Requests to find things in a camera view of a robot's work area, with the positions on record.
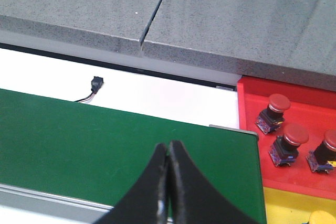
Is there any yellow plastic tray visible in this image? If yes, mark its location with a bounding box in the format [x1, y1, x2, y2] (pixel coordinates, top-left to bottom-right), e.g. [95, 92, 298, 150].
[264, 187, 335, 223]

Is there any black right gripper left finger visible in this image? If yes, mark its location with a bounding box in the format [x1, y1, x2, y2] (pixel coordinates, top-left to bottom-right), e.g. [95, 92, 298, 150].
[95, 143, 168, 223]

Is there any yellow button in yellow tray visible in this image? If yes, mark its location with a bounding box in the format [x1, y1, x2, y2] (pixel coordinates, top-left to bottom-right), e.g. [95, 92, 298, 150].
[308, 210, 336, 224]

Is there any grey speckled stone slab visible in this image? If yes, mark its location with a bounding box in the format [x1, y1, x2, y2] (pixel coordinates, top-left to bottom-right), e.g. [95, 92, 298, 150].
[1, 0, 161, 55]

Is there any aluminium conveyor side rail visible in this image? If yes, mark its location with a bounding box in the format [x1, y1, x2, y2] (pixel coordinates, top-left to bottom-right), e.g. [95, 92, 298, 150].
[0, 183, 174, 224]

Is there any red mushroom push button switch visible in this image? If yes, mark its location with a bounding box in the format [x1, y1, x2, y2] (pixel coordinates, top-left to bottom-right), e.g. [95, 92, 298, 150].
[255, 93, 291, 135]

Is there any black connector with wires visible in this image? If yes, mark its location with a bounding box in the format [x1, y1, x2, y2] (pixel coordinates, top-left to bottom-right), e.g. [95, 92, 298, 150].
[75, 76, 104, 103]

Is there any white cabinet panel under slab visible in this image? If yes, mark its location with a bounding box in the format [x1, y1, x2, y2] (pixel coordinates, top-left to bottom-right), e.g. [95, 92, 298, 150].
[1, 30, 241, 88]

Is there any green conveyor belt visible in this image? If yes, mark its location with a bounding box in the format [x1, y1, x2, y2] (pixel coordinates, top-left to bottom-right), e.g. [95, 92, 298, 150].
[1, 90, 266, 223]

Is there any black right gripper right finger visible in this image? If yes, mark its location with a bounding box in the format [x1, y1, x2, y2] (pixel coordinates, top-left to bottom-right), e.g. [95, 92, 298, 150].
[169, 140, 257, 223]

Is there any red plastic tray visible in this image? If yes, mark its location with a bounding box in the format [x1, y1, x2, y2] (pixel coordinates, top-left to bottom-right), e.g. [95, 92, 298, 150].
[237, 77, 335, 199]

